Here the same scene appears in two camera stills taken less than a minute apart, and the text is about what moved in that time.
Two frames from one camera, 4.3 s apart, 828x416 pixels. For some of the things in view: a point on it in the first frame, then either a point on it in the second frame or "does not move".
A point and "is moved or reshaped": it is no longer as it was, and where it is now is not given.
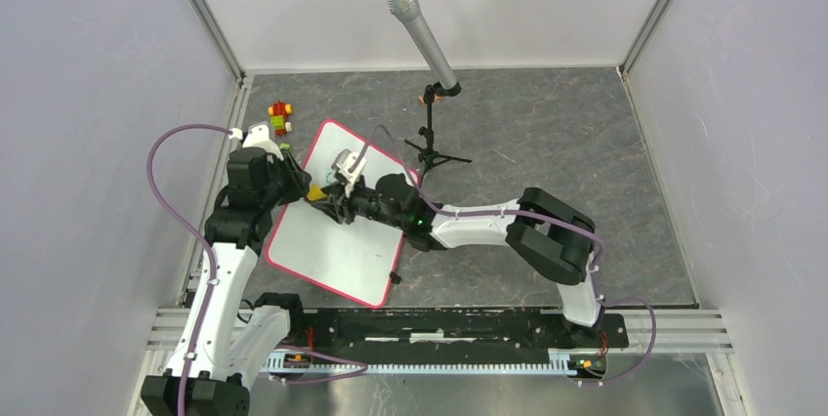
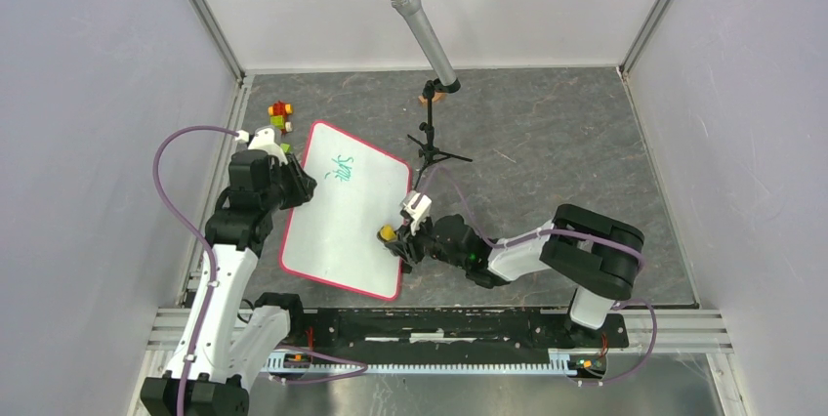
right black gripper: (336, 207) to (405, 243)
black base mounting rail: (454, 330) does not move
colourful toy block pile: (278, 117) does not move
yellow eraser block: (315, 192) is moved or reshaped
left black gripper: (299, 180) does not move
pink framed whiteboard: (357, 258) does not move
